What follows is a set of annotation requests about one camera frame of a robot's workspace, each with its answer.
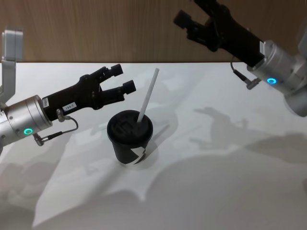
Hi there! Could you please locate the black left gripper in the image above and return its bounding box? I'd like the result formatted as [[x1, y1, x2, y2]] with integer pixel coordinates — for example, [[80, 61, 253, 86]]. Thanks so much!
[[42, 63, 138, 121]]

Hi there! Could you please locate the thin dark right gripper cable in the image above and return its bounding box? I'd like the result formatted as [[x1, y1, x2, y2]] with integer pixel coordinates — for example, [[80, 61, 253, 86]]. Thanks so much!
[[230, 56, 261, 91]]

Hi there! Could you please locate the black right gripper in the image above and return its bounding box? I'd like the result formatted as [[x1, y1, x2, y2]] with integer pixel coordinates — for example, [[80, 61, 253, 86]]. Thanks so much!
[[173, 0, 265, 68]]

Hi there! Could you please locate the thin dark left gripper cable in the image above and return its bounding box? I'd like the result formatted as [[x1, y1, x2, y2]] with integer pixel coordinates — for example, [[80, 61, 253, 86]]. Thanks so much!
[[33, 108, 79, 146]]

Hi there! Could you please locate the black plastic cup lid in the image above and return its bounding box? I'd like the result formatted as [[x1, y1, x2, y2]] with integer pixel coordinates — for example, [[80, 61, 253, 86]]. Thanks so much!
[[106, 109, 154, 146]]

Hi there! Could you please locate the thin dark gripper cable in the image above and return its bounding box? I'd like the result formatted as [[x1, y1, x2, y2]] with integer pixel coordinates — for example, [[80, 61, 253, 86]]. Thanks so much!
[[33, 108, 79, 146], [230, 56, 261, 91]]

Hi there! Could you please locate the white drinking straw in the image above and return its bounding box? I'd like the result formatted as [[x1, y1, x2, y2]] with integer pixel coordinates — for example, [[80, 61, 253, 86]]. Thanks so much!
[[137, 68, 160, 123]]

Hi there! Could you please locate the black paper cup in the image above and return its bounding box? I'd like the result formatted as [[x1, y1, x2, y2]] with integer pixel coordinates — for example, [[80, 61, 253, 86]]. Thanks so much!
[[108, 135, 151, 167]]

